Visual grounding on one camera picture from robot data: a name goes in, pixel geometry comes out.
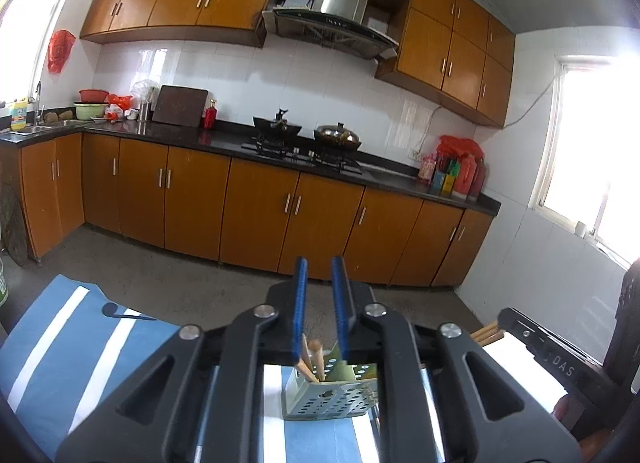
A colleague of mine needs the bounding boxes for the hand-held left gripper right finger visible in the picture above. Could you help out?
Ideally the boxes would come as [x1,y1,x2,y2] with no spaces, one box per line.
[333,257,583,463]

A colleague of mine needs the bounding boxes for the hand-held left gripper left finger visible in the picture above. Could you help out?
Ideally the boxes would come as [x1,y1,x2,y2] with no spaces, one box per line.
[55,257,308,463]

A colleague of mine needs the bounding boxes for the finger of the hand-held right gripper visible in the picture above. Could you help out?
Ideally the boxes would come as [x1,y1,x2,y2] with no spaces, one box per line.
[496,307,609,395]

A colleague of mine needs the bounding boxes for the green perforated utensil holder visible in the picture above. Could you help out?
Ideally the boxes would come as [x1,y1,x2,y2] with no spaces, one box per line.
[280,347,379,420]

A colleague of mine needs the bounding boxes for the person's right hand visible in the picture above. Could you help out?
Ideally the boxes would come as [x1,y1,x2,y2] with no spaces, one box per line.
[552,391,584,426]

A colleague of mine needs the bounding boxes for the wooden lower cabinets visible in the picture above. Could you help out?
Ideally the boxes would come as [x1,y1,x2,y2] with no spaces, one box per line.
[20,133,493,289]

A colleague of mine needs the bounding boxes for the gas stove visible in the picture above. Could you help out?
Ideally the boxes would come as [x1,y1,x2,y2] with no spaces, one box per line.
[241,140,368,176]

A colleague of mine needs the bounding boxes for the colourful condiment boxes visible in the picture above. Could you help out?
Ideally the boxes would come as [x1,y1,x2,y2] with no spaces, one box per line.
[430,170,458,196]

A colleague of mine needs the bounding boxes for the pot with glass lid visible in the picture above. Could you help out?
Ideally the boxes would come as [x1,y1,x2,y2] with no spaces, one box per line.
[313,123,362,151]

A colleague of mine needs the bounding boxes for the black wok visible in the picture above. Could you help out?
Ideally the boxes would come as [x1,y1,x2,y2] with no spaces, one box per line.
[252,108,303,140]

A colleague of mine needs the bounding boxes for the red oil bottle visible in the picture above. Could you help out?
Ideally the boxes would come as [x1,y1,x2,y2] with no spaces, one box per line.
[452,154,477,198]

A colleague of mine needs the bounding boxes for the black kitchen countertop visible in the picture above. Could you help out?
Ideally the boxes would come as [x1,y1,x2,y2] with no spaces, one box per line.
[0,118,502,216]

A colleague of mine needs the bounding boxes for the dark sauce bottle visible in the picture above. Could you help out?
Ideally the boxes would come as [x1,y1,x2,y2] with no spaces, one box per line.
[470,158,487,200]

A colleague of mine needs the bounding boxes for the red bag over condiments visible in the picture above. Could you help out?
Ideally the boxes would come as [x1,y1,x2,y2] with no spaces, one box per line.
[437,135,485,158]

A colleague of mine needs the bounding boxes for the large sliding window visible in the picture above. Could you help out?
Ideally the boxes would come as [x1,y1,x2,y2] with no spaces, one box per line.
[530,55,640,264]

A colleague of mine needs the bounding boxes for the dark wooden cutting board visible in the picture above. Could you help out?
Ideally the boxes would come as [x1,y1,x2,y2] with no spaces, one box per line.
[151,85,209,128]

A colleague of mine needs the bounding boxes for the small white fan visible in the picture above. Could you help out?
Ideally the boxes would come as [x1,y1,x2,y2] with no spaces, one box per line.
[131,79,160,121]

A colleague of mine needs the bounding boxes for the blue white striped tablecloth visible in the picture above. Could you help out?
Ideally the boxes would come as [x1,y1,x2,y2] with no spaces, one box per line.
[0,273,568,463]

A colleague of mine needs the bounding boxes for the green basin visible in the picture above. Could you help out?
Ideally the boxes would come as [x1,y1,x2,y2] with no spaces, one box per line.
[74,102,110,120]

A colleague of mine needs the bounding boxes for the yellow detergent bottle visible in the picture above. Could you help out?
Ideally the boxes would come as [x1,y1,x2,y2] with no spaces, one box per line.
[11,98,30,131]

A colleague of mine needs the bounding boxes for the hanging red plastic bag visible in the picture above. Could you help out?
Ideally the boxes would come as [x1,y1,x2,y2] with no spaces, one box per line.
[47,29,77,74]

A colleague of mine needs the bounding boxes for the window beside sink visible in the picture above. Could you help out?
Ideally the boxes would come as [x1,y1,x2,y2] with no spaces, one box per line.
[0,0,86,108]

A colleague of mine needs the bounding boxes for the white wall cable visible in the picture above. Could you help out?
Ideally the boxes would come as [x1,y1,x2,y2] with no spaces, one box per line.
[415,75,558,154]

